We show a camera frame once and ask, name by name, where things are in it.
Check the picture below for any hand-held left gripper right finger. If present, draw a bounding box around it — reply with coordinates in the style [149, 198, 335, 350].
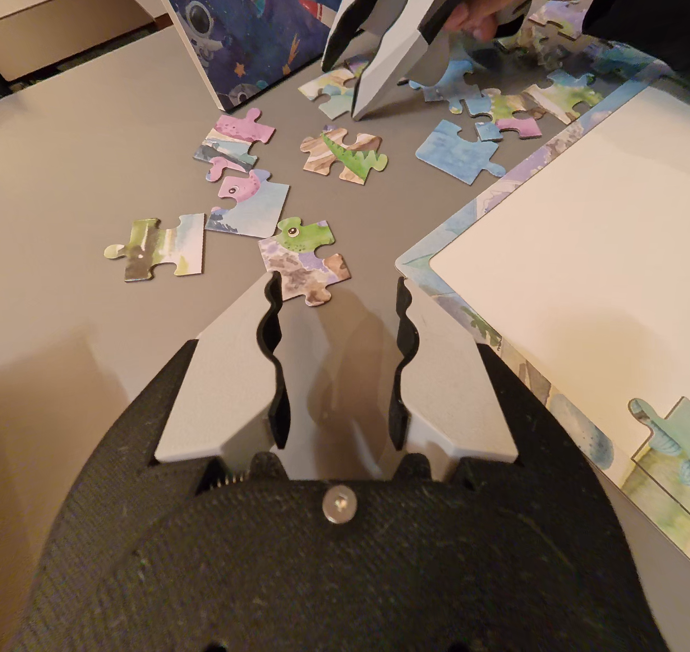
[388, 277, 520, 464]

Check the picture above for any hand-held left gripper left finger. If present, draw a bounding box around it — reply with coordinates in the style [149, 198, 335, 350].
[153, 272, 293, 464]

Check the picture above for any green beige jigsaw piece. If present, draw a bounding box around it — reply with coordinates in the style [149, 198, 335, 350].
[299, 128, 389, 184]

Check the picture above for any light blue jigsaw piece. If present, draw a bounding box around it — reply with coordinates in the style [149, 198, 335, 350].
[415, 119, 507, 184]

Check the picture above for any puzzle tray with painted border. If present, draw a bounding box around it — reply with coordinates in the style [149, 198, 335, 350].
[395, 72, 690, 550]

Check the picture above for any pile of jigsaw pieces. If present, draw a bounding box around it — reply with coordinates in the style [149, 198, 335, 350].
[104, 0, 669, 283]

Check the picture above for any green dinosaur head jigsaw piece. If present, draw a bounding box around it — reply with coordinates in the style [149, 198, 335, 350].
[258, 216, 351, 307]

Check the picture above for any pale blue yellow jigsaw piece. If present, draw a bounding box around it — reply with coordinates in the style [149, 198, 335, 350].
[628, 397, 690, 469]

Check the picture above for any person's right forearm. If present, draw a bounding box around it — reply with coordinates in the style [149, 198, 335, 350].
[579, 0, 690, 76]

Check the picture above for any illustrated puzzle box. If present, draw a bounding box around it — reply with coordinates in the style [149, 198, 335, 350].
[140, 0, 358, 112]

